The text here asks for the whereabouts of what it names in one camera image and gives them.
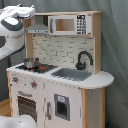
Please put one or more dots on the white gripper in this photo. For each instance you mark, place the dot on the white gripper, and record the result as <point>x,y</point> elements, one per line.
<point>17,11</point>

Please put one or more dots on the white toy microwave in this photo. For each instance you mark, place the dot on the white toy microwave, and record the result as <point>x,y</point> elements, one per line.
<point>69,24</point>

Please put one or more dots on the red oven knob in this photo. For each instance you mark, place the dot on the red oven knob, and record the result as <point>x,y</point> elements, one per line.
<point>33,84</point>
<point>15,79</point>

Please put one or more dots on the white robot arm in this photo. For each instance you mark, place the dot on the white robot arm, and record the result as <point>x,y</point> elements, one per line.
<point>12,29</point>

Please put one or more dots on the wooden toy kitchen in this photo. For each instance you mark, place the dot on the wooden toy kitchen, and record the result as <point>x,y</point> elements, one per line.
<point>87,98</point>

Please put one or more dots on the grey range hood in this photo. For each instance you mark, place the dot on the grey range hood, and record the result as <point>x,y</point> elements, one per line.
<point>40,26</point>

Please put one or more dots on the silver toy pot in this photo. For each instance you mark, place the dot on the silver toy pot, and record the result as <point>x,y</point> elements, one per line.
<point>31,63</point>

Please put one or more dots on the black toy stovetop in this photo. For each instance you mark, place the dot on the black toy stovetop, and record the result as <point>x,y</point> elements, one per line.
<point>42,68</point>

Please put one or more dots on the grey toy sink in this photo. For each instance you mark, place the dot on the grey toy sink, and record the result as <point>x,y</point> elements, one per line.
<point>72,74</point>

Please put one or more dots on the black toy faucet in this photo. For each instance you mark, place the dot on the black toy faucet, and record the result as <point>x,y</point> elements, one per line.
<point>83,56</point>

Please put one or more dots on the toy oven door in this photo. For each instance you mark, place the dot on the toy oven door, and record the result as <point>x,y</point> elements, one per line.
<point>27,107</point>

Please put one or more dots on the grey ice dispenser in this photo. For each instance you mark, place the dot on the grey ice dispenser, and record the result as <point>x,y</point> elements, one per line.
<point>62,107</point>

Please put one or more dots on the grey fridge door handle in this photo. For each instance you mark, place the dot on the grey fridge door handle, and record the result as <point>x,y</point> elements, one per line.
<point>48,111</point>

